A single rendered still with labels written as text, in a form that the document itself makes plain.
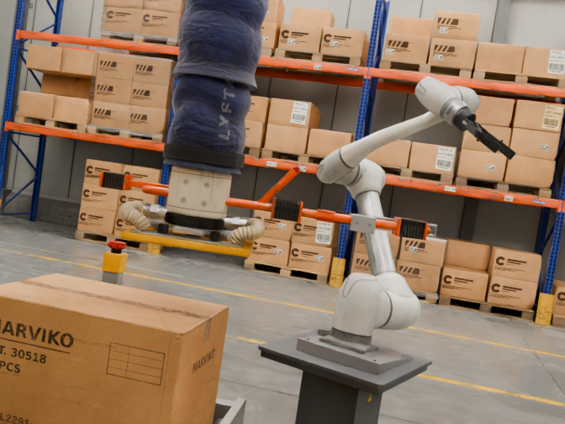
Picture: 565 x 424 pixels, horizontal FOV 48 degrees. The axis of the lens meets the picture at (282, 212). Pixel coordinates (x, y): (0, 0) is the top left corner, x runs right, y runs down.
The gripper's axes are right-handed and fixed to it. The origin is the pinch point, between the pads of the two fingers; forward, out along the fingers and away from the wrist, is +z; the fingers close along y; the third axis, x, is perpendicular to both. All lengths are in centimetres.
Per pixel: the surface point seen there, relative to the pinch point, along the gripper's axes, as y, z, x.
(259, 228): 83, -5, -46
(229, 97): 92, -31, -24
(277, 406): -95, -45, -208
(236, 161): 86, -21, -37
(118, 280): 65, -56, -115
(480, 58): -579, -346, 14
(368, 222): 59, 7, -31
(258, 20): 86, -42, -5
